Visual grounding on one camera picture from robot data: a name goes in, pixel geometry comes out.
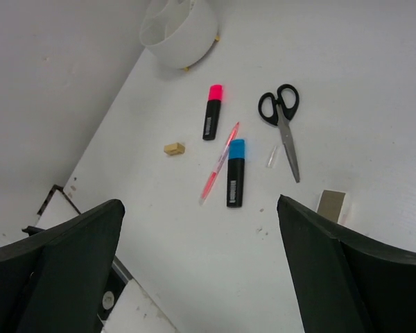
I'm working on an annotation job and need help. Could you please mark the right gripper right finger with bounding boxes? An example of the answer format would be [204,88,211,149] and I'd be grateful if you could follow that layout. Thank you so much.
[277,196,416,332]

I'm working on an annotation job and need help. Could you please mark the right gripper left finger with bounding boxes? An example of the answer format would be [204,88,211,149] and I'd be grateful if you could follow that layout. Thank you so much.
[0,199,125,332]

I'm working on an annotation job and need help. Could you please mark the beige eraser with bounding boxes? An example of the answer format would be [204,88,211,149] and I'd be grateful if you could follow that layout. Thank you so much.
[164,142,185,156]

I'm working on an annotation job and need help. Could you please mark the black handled scissors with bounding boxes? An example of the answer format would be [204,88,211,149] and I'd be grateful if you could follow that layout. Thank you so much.
[258,83,300,183]

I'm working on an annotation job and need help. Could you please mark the white round divided container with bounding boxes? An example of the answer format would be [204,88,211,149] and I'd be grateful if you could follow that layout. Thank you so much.
[139,0,219,70]

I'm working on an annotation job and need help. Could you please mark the pink cap black highlighter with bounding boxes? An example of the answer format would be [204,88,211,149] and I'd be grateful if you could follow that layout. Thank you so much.
[202,85,223,141]

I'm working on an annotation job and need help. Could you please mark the pink clear pen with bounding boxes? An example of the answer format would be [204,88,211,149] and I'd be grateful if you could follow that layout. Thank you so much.
[199,122,240,205]

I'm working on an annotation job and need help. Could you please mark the blue cap black highlighter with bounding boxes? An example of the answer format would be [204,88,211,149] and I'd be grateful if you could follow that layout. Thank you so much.
[226,139,245,208]

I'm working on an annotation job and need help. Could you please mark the clear pen cap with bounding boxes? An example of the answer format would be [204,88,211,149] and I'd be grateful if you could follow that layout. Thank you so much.
[266,144,279,169]

